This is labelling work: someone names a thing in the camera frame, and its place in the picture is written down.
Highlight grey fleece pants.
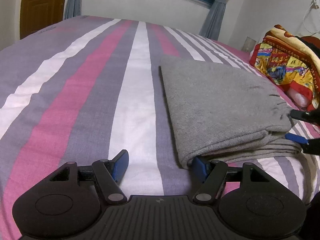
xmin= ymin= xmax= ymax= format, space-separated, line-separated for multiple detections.
xmin=160 ymin=56 xmax=301 ymax=168

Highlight colourful red yellow blanket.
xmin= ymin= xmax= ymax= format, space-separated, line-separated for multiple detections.
xmin=249 ymin=24 xmax=319 ymax=111

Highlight red wooden headboard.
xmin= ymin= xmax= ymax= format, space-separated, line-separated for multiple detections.
xmin=301 ymin=36 xmax=320 ymax=49

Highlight striped pink grey bed sheet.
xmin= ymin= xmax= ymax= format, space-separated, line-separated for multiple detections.
xmin=1 ymin=16 xmax=319 ymax=239

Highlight right grey curtain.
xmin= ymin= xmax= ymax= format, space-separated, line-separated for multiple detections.
xmin=200 ymin=0 xmax=228 ymax=40

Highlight grey curtain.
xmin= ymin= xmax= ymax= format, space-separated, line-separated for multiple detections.
xmin=63 ymin=0 xmax=82 ymax=20
xmin=200 ymin=0 xmax=228 ymax=40

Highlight left grey curtain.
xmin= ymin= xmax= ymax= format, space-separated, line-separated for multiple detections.
xmin=63 ymin=0 xmax=82 ymax=20

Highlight brown wooden door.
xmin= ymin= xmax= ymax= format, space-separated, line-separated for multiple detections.
xmin=20 ymin=0 xmax=65 ymax=39

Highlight white cable on wall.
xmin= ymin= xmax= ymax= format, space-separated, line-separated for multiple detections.
xmin=302 ymin=0 xmax=320 ymax=36

